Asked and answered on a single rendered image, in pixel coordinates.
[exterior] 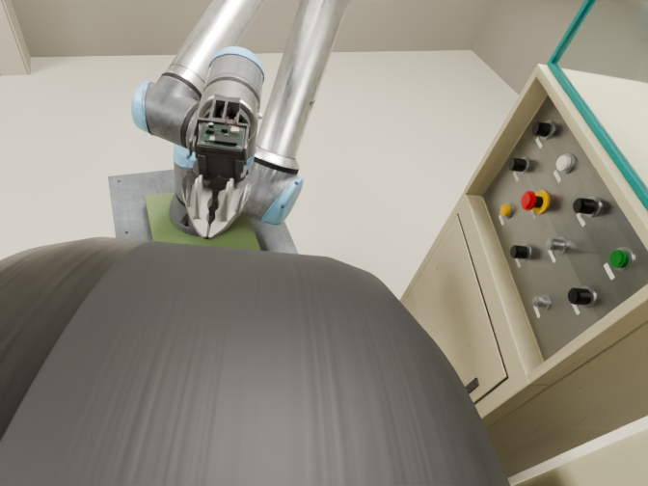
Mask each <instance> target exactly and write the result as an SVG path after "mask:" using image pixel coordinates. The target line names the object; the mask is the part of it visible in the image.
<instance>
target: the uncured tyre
mask: <svg viewBox="0 0 648 486"><path fill-rule="evenodd" d="M0 486H510V484H509V481H508V479H507V476H506V474H505V471H504V469H503V466H502V464H501V462H500V459H499V457H498V454H497V452H496V450H495V447H494V445H493V443H492V441H491V438H490V436H489V434H488V432H487V430H486V427H485V425H484V423H483V421H482V419H481V417H480V415H479V413H478V412H477V410H476V408H475V406H474V404H473V401H472V399H471V397H470V395H469V393H468V392H467V390H466V388H465V386H464V384H463V383H462V381H461V379H460V377H459V376H458V374H457V372H456V371H455V369H454V368H453V366H452V364H451V363H450V361H449V360H448V358H447V357H446V355H445V354H444V352H443V351H442V350H441V348H440V347H439V346H438V344H437V343H436V342H435V341H434V339H433V338H432V337H431V336H429V335H428V333H427V332H426V331H425V330H424V329H423V328H422V327H421V325H420V324H419V323H418V322H417V321H416V320H415V318H414V317H413V316H412V315H411V314H410V313H409V311H408V310H407V309H406V308H405V307H404V306H403V305H402V303H401V302H400V301H399V300H398V299H397V298H396V297H395V295H394V294H393V293H392V292H391V291H390V289H389V288H388V287H387V286H386V285H385V284H384V283H383V282H382V281H381V280H380V279H379V278H377V277H376V276H375V275H373V274H371V273H370V272H367V271H365V270H363V269H361V268H358V267H355V266H353V265H350V264H347V263H345V262H342V261H339V260H337V259H334V258H332V257H329V256H312V255H301V254H291V253H279V252H268V251H258V250H246V249H235V248H225V247H214V246H203V245H192V244H181V243H171V242H159V241H148V240H138V239H127V238H116V237H105V236H99V237H91V238H85V239H79V240H73V241H68V242H62V243H56V244H50V245H44V246H39V247H35V248H31V249H28V250H25V251H22V252H19V253H16V254H14V255H11V256H7V257H5V258H3V259H1V260H0Z"/></svg>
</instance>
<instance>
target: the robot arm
mask: <svg viewBox="0 0 648 486"><path fill-rule="evenodd" d="M264 1H265V0H212V2H211V3H210V5H209V6H208V8H207V9H206V11H205V12H204V14H203V15H202V17H201V19H200V21H199V22H198V24H197V25H196V27H195V28H194V30H193V31H192V33H191V34H190V36H189V37H188V39H187V40H186V42H185V43H184V44H183V45H182V47H181V48H180V50H179V51H178V53H177V54H176V56H175V58H174V59H173V61H172V62H171V64H170V65H169V67H168V68H167V70H166V71H164V72H163V73H162V75H161V76H160V77H159V79H158V80H157V82H156V83H155V84H154V83H153V82H151V81H148V82H143V83H142V84H141V85H139V86H138V88H137V89H136V91H135V93H134V95H133V98H132V102H131V116H132V120H133V121H134V123H135V125H136V126H137V127H138V128H139V129H141V130H143V131H146V132H147V133H148V134H149V135H151V136H156V137H159V138H161V139H164V140H166V141H169V142H171V143H174V153H173V160H174V172H175V194H174V196H173V198H172V200H171V203H170V218H171V220H172V222H173V224H174V225H175V226H176V227H177V228H178V229H179V230H181V231H183V232H185V233H187V234H190V235H194V236H200V237H201V238H202V239H208V240H212V239H214V238H215V237H217V236H218V235H220V234H221V233H222V232H223V231H225V230H226V229H228V228H229V227H230V225H231V224H232V223H233V221H234V220H235V219H236V218H238V216H239V215H240V214H241V213H243V214H245V215H248V216H250V217H253V218H255V219H257V220H260V221H261V222H265V223H268V224H271V225H274V226H278V225H280V224H281V223H282V222H283V221H284V220H285V219H286V218H287V216H288V215H289V213H290V211H291V210H292V208H293V206H294V204H295V203H296V201H297V199H298V197H299V195H300V192H301V190H302V187H303V183H304V180H303V178H302V177H301V176H299V175H298V172H299V169H300V166H299V164H298V161H297V159H296V154H297V152H298V149H299V147H300V144H301V141H302V138H303V135H304V132H305V129H306V126H307V123H308V121H309V118H310V115H311V110H312V107H313V104H314V102H315V99H316V96H317V93H318V90H319V88H320V85H321V82H322V79H323V76H324V73H325V70H326V67H327V65H328V62H329V60H330V57H331V54H332V51H333V48H334V45H335V42H336V39H337V36H338V32H339V29H340V26H341V23H342V20H343V18H344V15H345V12H346V9H347V6H348V4H349V1H350V0H300V2H299V5H298V9H297V12H296V15H295V17H294V20H293V24H292V27H291V30H290V33H289V36H288V39H287V43H286V46H285V49H284V52H283V57H282V60H281V63H280V66H279V69H278V73H277V76H276V79H275V82H274V85H273V88H272V92H271V94H270V97H269V100H268V103H267V107H266V110H265V113H264V116H263V114H262V113H260V112H259V109H260V101H261V92H262V84H263V82H264V72H263V67H262V64H261V62H260V60H259V59H258V57H257V56H256V55H255V54H254V53H252V52H251V51H249V50H247V49H245V48H242V47H238V46H237V45H238V44H239V43H240V41H241V39H242V38H243V36H244V35H245V33H246V31H247V30H248V28H249V26H250V25H251V23H252V21H253V20H254V18H255V17H256V15H257V13H258V11H259V9H260V8H261V6H262V4H263V3H264ZM262 118H263V119H262ZM258 119H260V120H261V119H262V123H261V126H260V129H259V132H258V134H257V127H258Z"/></svg>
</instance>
